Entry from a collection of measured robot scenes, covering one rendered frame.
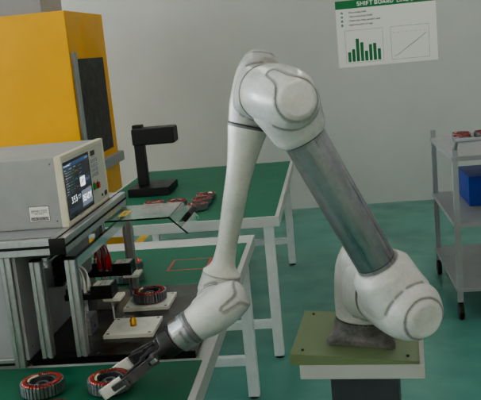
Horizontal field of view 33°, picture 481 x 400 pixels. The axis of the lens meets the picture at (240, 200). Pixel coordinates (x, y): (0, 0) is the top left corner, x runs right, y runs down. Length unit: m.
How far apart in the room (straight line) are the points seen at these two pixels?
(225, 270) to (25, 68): 4.19
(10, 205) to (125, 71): 5.50
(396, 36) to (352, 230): 5.80
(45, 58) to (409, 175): 3.56
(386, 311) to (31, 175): 1.06
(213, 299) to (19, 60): 4.35
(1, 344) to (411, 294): 1.15
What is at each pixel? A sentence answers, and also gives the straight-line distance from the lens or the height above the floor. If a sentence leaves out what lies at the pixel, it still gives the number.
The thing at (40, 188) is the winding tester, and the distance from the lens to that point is 2.35.
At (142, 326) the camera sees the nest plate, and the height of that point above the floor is 0.78.
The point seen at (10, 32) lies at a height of 1.83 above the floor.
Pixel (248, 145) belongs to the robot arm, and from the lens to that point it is 1.91.
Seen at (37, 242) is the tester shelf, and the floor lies 1.11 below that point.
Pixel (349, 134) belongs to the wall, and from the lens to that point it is 7.63.
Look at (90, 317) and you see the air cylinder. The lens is 2.47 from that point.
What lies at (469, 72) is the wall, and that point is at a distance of 7.69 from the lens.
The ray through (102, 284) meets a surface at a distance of 2.43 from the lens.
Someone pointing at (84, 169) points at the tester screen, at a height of 1.25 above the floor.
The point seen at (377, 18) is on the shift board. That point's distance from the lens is 7.59.
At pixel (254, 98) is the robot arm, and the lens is 1.75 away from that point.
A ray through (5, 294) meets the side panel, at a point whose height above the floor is 0.97.
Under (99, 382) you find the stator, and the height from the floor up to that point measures 0.79.
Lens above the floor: 1.57
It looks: 11 degrees down
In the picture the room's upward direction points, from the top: 5 degrees counter-clockwise
